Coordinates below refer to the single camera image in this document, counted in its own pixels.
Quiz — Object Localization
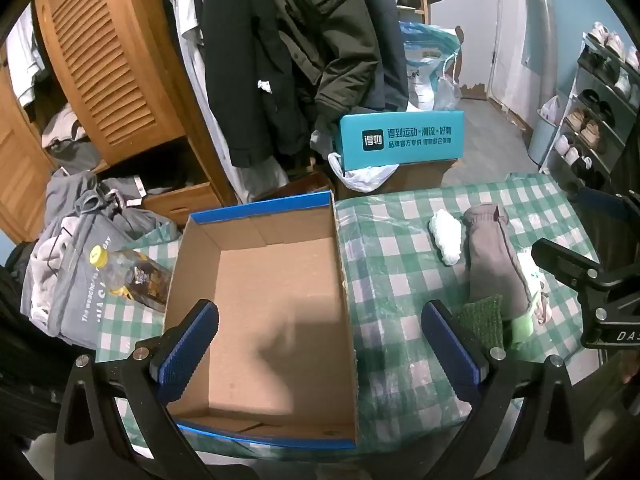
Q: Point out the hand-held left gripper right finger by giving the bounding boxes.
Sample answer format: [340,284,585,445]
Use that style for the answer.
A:
[420,300,601,480]

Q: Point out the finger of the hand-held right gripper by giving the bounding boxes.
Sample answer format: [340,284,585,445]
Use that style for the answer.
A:
[572,186,640,226]
[531,238,640,313]

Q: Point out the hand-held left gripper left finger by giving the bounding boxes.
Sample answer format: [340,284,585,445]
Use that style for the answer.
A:
[55,299,261,480]

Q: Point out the green sock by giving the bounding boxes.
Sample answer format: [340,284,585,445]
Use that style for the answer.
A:
[452,295,506,356]

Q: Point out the printed white plastic bag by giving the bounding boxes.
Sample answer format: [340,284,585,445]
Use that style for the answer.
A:
[515,250,553,323]

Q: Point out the grey sock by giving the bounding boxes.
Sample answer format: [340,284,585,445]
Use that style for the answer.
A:
[462,203,533,321]

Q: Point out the cardboard box blue rim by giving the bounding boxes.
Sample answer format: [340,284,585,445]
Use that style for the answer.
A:
[162,191,361,451]

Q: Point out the white sock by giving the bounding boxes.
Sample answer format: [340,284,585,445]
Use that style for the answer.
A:
[428,208,463,267]

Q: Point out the group of shoes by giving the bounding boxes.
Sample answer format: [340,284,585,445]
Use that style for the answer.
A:
[555,21,640,186]

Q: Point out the light blue trash bin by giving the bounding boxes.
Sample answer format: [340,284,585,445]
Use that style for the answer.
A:
[527,120,558,166]

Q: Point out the plastic bottle yellow cap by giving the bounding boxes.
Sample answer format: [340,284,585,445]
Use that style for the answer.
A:
[89,245,173,311]

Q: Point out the metal shoe rack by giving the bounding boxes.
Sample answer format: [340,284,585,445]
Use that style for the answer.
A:
[547,22,640,196]

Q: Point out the green checked tablecloth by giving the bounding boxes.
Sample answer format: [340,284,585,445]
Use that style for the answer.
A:
[95,172,601,456]

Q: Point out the grey hoodie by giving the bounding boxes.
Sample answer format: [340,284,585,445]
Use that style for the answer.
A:
[20,167,178,351]

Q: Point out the dark cloth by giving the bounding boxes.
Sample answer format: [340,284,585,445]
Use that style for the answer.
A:
[0,242,96,436]

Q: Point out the teal shoe box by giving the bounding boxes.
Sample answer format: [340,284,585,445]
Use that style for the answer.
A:
[339,109,466,170]

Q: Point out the white door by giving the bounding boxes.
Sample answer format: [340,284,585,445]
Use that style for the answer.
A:
[487,0,556,111]

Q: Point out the plain white plastic bag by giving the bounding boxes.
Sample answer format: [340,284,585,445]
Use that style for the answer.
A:
[327,152,398,193]

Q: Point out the small brown cardboard box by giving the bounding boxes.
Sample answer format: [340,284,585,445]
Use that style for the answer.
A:
[255,170,333,203]

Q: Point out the large woven plastic sack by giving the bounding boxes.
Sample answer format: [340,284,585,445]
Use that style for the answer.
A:
[397,21,463,111]

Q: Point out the wooden wardrobe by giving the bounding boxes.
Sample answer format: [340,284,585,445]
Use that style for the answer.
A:
[0,10,236,246]

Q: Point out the pile of folded clothes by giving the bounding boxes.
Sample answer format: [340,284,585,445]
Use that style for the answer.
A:
[40,105,103,171]

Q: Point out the navy hanging coat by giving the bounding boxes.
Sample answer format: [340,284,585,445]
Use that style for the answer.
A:
[345,0,411,111]

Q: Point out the hanging dark jackets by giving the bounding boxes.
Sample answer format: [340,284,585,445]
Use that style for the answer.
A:
[147,0,291,206]

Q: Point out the black hanging coat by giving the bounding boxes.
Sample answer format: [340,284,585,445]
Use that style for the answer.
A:
[200,0,321,168]

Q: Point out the olive hanging jacket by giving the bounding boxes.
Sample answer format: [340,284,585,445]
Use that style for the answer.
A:
[260,0,386,116]

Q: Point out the louvered wooden wardrobe door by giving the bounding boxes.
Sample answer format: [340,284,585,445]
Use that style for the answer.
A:
[32,0,188,161]

